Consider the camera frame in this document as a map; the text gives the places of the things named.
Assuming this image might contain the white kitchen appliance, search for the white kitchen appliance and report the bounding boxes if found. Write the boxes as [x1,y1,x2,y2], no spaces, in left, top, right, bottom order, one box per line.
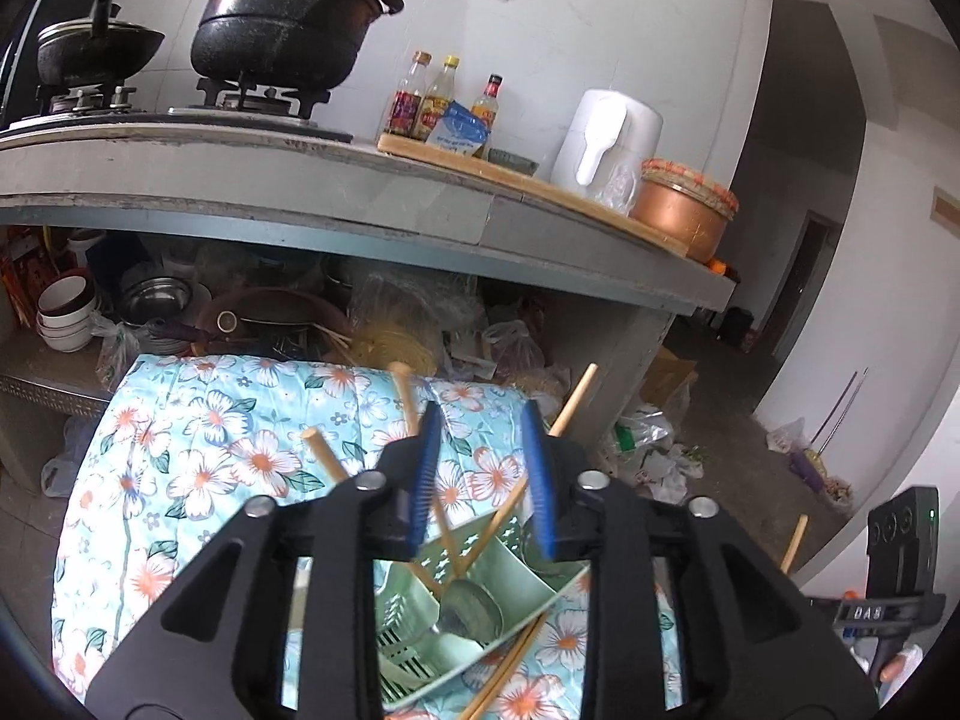
[551,88,665,203]

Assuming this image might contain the person's right hand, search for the person's right hand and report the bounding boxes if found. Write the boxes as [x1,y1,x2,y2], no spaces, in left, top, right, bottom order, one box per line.
[879,652,925,692]

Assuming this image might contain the bag of scraps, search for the bag of scraps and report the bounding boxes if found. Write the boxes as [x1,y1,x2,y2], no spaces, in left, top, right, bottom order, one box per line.
[817,476,856,517]

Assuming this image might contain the brown pan with handle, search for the brown pan with handle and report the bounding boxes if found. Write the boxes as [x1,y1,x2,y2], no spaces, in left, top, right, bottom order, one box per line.
[196,286,353,342]

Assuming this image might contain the black wok with lid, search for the black wok with lid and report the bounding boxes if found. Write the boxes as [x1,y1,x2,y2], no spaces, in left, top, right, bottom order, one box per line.
[36,0,166,87]

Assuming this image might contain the sauce bottle with yellow cap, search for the sauce bottle with yellow cap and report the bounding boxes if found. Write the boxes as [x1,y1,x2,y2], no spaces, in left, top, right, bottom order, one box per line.
[416,55,460,143]

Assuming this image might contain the crumpled white plastic bag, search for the crumpled white plastic bag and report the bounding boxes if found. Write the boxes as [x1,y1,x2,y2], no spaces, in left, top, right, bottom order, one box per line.
[630,442,706,503]

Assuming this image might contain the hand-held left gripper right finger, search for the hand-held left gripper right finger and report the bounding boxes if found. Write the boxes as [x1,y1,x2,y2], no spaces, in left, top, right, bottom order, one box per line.
[521,399,878,720]

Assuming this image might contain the clear bag of noodles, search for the clear bag of noodles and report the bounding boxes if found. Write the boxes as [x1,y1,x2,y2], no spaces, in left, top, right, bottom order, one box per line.
[345,270,488,380]

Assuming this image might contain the red packaging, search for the red packaging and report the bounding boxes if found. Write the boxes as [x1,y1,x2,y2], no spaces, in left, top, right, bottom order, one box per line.
[0,229,46,331]

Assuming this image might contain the silver foil bag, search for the silver foil bag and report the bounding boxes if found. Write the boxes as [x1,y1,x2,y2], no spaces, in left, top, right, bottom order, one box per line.
[615,405,676,466]

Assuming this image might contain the plastic bag of soybeans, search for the plastic bag of soybeans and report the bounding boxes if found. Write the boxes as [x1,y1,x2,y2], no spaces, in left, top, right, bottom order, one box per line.
[480,321,548,391]

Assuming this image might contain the sauce bottle with red cap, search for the sauce bottle with red cap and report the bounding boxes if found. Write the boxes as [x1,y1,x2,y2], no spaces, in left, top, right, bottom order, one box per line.
[470,73,503,158]

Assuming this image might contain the cardboard box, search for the cardboard box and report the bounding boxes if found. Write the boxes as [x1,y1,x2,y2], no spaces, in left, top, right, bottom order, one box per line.
[637,345,698,428]

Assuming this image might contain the metal spoon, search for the metal spoon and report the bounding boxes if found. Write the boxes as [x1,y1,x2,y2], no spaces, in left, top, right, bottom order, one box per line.
[436,577,505,642]

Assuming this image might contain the blue seasoning packet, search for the blue seasoning packet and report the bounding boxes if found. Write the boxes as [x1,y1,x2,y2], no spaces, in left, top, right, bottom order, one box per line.
[424,103,492,160]

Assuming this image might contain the floral blanket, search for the floral blanket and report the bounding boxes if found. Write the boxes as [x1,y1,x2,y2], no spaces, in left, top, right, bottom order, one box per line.
[49,354,687,720]

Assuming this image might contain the thin metal sticks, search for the thin metal sticks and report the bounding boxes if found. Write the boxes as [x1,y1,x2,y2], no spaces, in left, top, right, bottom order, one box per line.
[814,367,871,455]

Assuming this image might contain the clear glass cup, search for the clear glass cup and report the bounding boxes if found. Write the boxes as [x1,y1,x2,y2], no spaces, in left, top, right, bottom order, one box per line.
[596,161,642,212]

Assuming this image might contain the white bucket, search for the white bucket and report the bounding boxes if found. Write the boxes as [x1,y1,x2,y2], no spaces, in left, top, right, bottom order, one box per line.
[66,231,106,271]

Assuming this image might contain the concrete kitchen counter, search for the concrete kitchen counter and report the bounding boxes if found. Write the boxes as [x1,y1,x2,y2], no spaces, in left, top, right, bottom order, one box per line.
[0,120,740,481]

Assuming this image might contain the green perforated utensil holder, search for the green perforated utensil holder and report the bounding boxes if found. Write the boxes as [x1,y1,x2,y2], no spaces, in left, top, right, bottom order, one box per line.
[371,506,593,713]

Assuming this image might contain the wooden cutting board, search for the wooden cutting board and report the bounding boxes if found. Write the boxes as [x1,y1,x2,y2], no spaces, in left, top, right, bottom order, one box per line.
[375,133,691,260]

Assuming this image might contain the large black cooking pot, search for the large black cooking pot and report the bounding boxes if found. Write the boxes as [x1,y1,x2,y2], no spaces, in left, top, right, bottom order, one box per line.
[190,0,406,91]

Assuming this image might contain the pale plastic bag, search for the pale plastic bag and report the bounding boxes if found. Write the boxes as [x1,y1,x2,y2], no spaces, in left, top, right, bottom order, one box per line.
[765,416,811,455]

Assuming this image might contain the thin plastic bag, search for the thin plastic bag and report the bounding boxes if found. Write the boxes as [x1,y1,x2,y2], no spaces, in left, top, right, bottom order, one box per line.
[41,416,98,500]
[94,319,143,395]

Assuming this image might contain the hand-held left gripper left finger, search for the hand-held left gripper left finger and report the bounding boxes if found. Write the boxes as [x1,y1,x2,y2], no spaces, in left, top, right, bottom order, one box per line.
[86,401,443,720]

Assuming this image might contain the steel bowl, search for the steel bowl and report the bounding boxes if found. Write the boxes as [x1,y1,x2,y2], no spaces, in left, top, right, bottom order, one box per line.
[116,276,200,323]

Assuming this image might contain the purple item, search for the purple item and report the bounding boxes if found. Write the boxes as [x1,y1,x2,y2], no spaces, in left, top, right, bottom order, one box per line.
[787,448,826,492]

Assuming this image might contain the copper pot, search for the copper pot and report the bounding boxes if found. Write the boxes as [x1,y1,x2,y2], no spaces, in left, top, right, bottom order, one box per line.
[630,180,734,265]

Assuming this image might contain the gas stove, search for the gas stove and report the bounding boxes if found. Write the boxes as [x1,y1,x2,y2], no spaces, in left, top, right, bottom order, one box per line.
[0,79,355,145]

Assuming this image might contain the sauce bottle with brown cap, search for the sauce bottle with brown cap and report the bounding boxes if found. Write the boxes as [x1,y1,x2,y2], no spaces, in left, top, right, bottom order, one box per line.
[384,51,434,142]

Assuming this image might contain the bunch of bamboo chopsticks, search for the bunch of bamboo chopsticks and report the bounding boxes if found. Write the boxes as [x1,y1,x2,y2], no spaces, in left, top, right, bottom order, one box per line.
[300,362,811,720]

